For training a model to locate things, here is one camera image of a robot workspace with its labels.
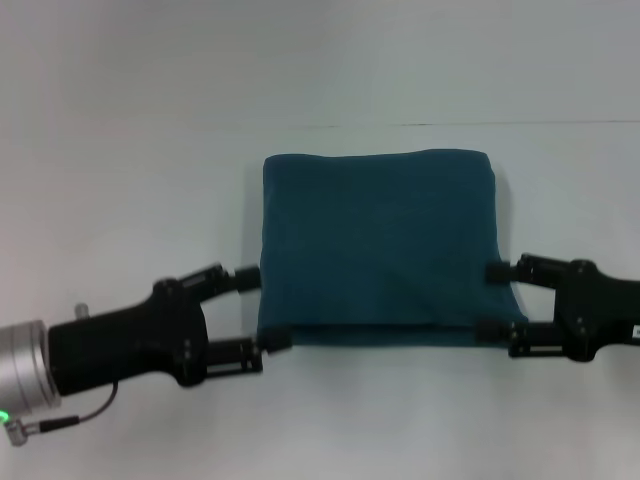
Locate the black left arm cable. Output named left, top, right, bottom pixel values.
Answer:
left=3, top=381, right=120, bottom=432

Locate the blue t-shirt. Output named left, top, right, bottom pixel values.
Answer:
left=259, top=148, right=531, bottom=349

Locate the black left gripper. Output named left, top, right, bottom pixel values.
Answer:
left=46, top=262, right=295, bottom=400

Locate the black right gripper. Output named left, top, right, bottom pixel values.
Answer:
left=476, top=253, right=640, bottom=363

